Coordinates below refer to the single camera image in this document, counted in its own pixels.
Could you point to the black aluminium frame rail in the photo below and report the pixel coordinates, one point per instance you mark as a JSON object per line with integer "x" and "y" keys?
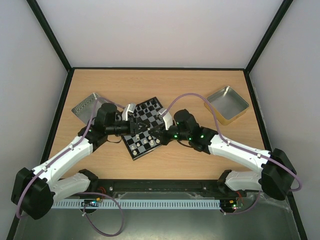
{"x": 160, "y": 186}

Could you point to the silver embossed tin lid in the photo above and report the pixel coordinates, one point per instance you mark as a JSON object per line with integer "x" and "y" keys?
{"x": 84, "y": 109}

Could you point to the light blue slotted cable duct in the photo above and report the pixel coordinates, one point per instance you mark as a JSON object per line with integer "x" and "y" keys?
{"x": 140, "y": 204}

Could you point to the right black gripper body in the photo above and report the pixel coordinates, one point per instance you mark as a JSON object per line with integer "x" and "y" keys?
{"x": 164, "y": 135}

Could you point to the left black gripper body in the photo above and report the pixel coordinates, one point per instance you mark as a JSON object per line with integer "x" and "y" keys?
{"x": 131, "y": 121}

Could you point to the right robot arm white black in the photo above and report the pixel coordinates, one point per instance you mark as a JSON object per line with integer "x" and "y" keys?
{"x": 269, "y": 171}

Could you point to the black silver chess board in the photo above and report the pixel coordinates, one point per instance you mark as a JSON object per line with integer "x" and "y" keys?
{"x": 147, "y": 112}

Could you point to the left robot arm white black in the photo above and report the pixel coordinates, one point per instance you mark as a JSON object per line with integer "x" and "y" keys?
{"x": 103, "y": 123}

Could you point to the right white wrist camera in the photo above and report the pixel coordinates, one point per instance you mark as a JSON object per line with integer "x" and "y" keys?
{"x": 166, "y": 117}

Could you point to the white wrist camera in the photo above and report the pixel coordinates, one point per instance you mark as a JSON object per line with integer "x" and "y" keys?
{"x": 166, "y": 117}
{"x": 128, "y": 110}

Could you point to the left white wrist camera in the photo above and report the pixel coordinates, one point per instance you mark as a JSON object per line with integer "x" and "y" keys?
{"x": 128, "y": 110}

